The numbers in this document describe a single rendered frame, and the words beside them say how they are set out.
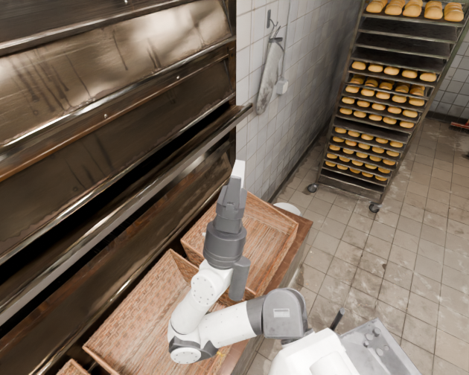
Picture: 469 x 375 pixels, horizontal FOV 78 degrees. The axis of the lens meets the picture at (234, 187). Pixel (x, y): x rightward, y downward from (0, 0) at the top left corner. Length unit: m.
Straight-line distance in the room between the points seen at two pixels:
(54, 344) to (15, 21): 1.04
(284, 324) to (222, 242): 0.28
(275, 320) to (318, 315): 1.60
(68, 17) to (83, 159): 0.39
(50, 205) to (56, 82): 0.35
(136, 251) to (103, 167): 0.49
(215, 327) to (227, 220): 0.36
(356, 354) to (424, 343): 1.80
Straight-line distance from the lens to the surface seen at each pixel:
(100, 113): 1.00
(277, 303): 0.78
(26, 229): 0.98
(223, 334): 0.84
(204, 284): 0.64
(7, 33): 0.87
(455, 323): 2.76
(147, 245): 1.42
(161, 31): 1.15
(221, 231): 0.60
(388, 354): 0.82
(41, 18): 0.90
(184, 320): 0.79
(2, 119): 0.86
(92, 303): 1.36
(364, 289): 2.58
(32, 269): 0.98
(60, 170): 0.99
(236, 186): 0.52
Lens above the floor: 2.10
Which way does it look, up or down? 43 degrees down
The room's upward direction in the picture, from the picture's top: straight up
